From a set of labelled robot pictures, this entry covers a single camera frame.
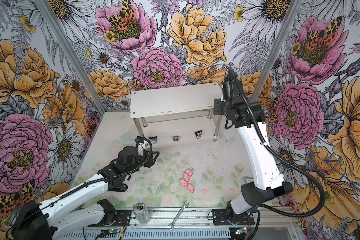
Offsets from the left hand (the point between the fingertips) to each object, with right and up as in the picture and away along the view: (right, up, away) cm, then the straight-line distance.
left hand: (155, 156), depth 81 cm
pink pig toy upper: (+18, -11, +6) cm, 22 cm away
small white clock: (+52, -14, +5) cm, 54 cm away
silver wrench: (+16, -25, -3) cm, 29 cm away
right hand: (+32, +24, -12) cm, 42 cm away
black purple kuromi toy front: (+10, +8, +14) cm, 19 cm away
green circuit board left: (-18, -33, -9) cm, 38 cm away
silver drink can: (-3, -21, -16) cm, 26 cm away
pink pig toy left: (+15, -15, +3) cm, 21 cm away
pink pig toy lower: (+19, -17, +2) cm, 26 cm away
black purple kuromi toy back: (+24, +11, +14) cm, 30 cm away
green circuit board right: (+43, -33, -9) cm, 55 cm away
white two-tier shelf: (+14, +22, -4) cm, 26 cm away
